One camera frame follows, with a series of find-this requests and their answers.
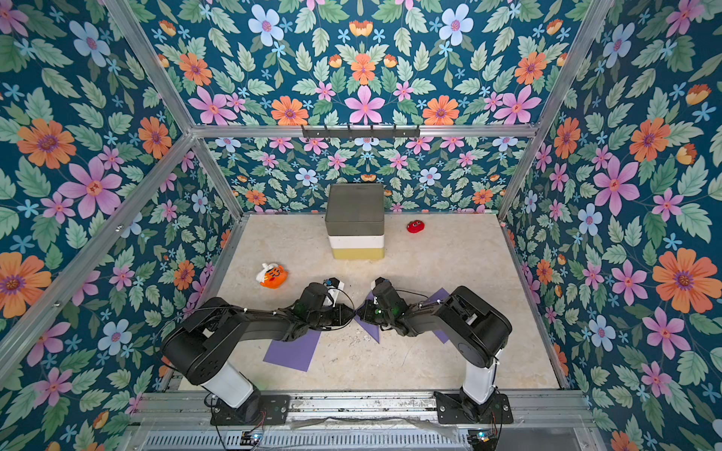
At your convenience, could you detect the grey wall hook rail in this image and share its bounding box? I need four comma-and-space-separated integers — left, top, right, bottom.
301, 125, 421, 140

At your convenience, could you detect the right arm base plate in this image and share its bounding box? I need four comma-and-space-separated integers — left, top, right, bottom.
434, 389, 514, 425

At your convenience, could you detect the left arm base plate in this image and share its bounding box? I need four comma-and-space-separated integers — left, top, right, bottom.
210, 394, 291, 427

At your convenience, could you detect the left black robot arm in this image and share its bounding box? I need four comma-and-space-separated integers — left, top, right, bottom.
160, 283, 355, 410

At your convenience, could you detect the small red toy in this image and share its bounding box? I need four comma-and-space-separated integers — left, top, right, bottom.
406, 220, 425, 234

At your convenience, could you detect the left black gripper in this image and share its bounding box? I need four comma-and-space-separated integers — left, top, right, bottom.
306, 303, 357, 328

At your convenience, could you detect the purple paper square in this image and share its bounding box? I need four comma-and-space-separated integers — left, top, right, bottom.
355, 315, 381, 344
423, 289, 449, 344
263, 331, 321, 372

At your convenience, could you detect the white ventilation grille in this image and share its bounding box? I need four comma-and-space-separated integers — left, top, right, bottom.
140, 430, 471, 450

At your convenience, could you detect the grey white yellow stacked box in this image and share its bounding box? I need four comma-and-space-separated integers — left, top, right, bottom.
325, 183, 385, 260

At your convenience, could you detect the orange tiger plush toy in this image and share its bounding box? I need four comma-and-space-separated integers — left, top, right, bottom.
256, 263, 289, 289

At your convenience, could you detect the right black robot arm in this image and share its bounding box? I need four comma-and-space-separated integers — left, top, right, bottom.
356, 277, 513, 407

